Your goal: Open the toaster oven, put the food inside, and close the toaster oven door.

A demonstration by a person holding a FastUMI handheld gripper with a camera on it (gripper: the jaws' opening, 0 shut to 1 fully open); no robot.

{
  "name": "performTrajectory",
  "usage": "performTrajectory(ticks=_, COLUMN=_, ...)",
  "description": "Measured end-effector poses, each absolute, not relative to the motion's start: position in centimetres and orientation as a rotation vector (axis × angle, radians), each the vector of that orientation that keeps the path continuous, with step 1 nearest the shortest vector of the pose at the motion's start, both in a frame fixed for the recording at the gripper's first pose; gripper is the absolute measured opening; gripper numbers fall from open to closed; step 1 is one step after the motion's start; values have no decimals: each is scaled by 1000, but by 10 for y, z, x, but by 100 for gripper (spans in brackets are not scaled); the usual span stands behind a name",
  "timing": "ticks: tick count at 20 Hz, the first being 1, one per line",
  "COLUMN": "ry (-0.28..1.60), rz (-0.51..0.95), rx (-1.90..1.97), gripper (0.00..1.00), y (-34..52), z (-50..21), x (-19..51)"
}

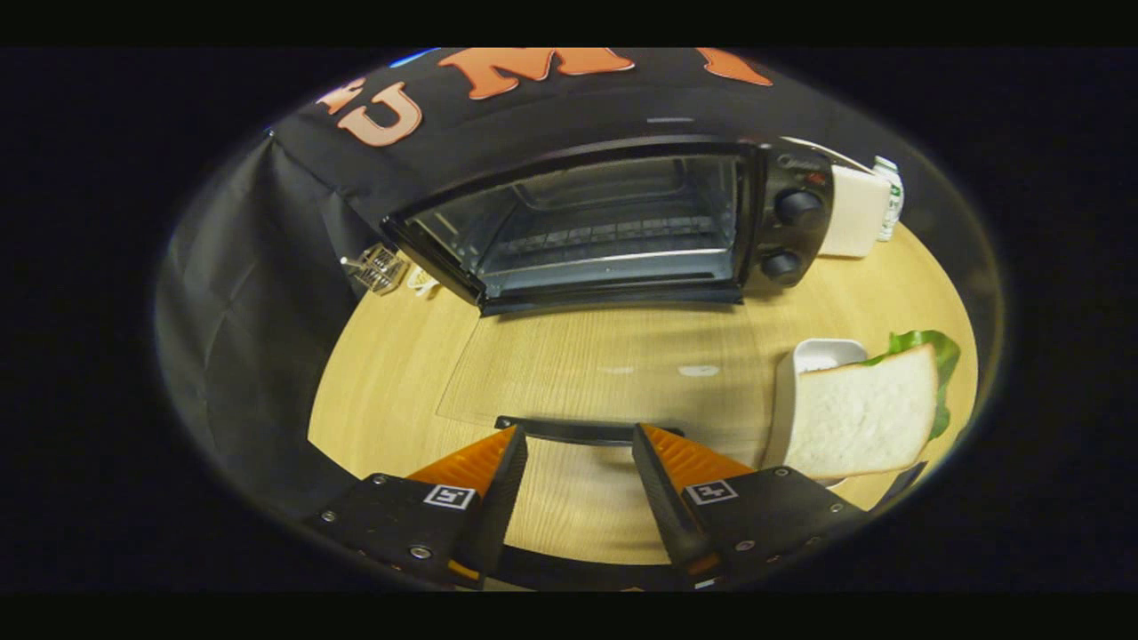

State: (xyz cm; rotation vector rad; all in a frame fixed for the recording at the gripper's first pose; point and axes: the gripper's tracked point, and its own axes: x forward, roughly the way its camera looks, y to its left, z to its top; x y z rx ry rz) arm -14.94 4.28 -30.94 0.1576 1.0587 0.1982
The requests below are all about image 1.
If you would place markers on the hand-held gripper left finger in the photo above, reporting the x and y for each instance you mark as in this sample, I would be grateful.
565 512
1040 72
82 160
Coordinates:
502 498

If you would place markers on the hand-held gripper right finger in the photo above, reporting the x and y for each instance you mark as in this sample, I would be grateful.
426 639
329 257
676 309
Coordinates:
662 498

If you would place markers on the lettuce sandwich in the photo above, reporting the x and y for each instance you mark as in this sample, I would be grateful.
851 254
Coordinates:
862 413

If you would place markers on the black toaster oven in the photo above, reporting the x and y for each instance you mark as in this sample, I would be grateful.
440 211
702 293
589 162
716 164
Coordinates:
791 236

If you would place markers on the white bread toaster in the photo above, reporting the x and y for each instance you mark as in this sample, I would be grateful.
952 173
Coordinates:
853 213

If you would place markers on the white ridged dish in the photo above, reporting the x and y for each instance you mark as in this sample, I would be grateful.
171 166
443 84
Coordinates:
813 356

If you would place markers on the black backdrop cloth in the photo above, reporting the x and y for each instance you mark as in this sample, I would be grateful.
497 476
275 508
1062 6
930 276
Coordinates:
258 267

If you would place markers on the white plastic bottle green label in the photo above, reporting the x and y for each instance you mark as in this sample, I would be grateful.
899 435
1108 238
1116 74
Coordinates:
889 200

